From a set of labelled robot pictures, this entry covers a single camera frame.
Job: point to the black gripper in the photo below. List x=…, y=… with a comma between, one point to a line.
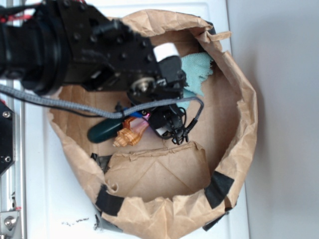
x=166, y=82

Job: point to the dark green oblong object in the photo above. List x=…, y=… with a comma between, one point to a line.
x=104, y=130

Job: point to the white plastic tray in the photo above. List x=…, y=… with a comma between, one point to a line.
x=57, y=207

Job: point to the orange spiral conch shell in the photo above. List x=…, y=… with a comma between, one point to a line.
x=132, y=132

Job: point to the silver corner bracket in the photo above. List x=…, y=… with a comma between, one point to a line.
x=10, y=225

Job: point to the aluminium frame rail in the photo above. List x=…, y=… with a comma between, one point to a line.
x=12, y=182

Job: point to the teal terry cloth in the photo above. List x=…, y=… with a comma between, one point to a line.
x=197, y=67

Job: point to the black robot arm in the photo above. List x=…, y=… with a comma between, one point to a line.
x=57, y=43

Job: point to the black mounting plate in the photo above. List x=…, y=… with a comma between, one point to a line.
x=6, y=138

